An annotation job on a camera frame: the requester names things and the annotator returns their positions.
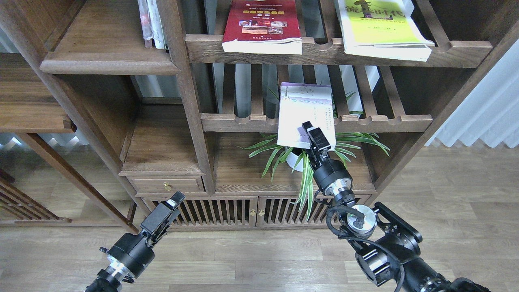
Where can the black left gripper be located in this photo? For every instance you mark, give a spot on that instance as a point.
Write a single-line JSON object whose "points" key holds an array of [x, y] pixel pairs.
{"points": [[132, 250]]}

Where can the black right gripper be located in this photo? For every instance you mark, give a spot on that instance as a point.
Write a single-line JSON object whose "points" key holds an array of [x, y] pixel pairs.
{"points": [[331, 177]]}

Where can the white and lilac book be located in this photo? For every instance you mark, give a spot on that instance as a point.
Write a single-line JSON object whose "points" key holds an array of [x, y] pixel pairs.
{"points": [[300, 103]]}

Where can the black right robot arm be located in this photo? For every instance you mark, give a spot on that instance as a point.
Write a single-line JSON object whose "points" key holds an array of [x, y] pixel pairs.
{"points": [[386, 246]]}

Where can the upright white books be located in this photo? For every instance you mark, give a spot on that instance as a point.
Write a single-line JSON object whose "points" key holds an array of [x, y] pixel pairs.
{"points": [[152, 27]]}

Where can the green spider plant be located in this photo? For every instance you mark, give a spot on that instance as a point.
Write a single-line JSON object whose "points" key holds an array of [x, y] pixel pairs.
{"points": [[343, 151]]}

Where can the white plant pot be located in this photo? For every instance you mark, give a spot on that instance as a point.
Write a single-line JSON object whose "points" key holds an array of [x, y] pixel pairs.
{"points": [[293, 156]]}

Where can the small wooden drawer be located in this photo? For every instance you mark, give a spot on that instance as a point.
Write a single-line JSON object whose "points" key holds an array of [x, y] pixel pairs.
{"points": [[167, 184]]}

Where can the left slatted cabinet door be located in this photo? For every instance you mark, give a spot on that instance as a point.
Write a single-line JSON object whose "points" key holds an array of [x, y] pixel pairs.
{"points": [[216, 213]]}

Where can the slatted cabinet door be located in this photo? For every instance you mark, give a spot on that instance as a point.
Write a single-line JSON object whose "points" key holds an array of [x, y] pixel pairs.
{"points": [[216, 213], [280, 212]]}

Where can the right slatted cabinet door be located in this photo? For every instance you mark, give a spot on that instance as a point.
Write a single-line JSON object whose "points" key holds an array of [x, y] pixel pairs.
{"points": [[280, 212]]}

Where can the dark wooden bookshelf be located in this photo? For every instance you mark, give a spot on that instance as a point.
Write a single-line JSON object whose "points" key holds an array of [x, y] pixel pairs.
{"points": [[147, 112]]}

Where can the red book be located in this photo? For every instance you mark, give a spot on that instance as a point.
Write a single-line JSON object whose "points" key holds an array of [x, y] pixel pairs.
{"points": [[263, 27]]}

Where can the yellow-green book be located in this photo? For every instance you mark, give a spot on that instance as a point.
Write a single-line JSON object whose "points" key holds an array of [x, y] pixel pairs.
{"points": [[381, 29]]}

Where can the white curtain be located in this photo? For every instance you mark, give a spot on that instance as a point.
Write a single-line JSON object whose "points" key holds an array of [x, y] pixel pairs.
{"points": [[490, 113]]}

